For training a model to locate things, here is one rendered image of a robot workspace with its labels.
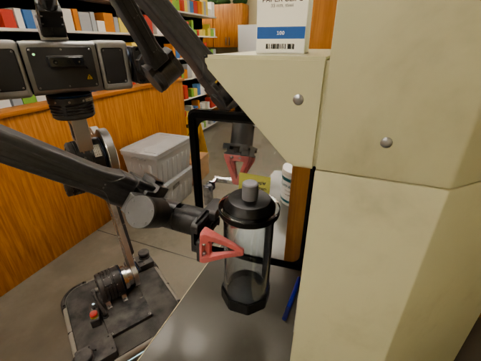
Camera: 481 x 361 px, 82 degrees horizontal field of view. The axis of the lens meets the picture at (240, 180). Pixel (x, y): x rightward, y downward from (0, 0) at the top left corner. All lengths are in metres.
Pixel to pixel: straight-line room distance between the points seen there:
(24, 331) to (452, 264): 2.15
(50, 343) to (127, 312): 0.55
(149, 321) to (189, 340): 0.96
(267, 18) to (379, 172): 0.18
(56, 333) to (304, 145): 2.00
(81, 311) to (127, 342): 0.35
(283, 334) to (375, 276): 0.41
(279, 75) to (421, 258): 0.22
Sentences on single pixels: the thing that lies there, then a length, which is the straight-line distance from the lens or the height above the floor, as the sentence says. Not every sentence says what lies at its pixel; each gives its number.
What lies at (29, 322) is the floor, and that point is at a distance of 2.28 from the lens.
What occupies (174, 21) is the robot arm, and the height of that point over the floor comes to 1.56.
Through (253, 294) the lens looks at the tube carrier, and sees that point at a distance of 0.57.
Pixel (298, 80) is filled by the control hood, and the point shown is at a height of 1.49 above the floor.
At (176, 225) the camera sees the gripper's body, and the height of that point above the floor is 1.21.
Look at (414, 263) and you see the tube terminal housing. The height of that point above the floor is 1.33.
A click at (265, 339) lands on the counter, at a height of 0.94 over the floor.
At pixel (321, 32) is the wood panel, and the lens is 0.63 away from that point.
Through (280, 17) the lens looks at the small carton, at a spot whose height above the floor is 1.54.
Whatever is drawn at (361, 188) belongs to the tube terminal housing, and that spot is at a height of 1.40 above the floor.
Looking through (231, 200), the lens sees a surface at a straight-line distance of 0.47.
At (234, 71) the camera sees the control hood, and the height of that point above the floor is 1.50.
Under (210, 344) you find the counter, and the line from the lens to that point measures 0.69.
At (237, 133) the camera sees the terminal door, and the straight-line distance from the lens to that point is 0.61.
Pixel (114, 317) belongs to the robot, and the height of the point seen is 0.26.
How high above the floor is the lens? 1.52
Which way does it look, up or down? 26 degrees down
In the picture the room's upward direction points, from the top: straight up
